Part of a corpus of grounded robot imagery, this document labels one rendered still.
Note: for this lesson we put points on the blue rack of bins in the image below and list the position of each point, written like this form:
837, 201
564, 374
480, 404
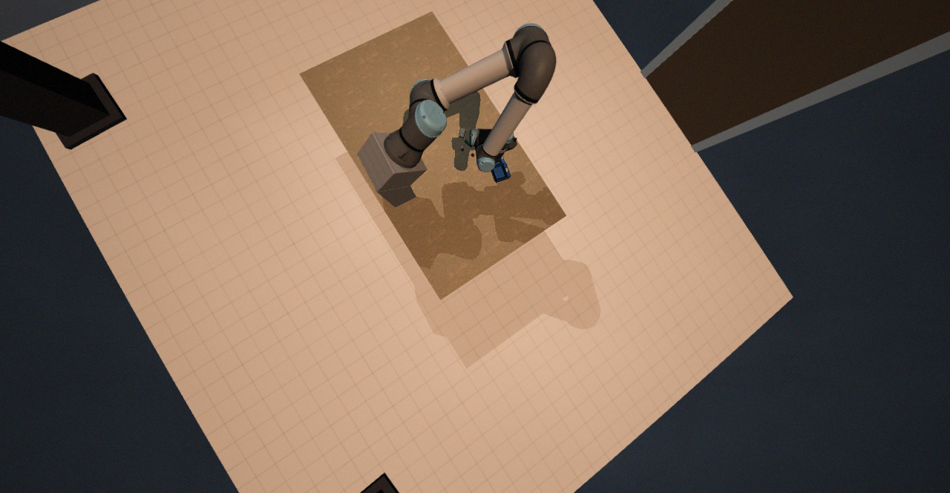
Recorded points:
500, 171

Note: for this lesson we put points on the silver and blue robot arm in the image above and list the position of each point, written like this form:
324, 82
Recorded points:
427, 121

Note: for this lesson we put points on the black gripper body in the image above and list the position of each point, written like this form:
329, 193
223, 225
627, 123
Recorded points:
512, 144

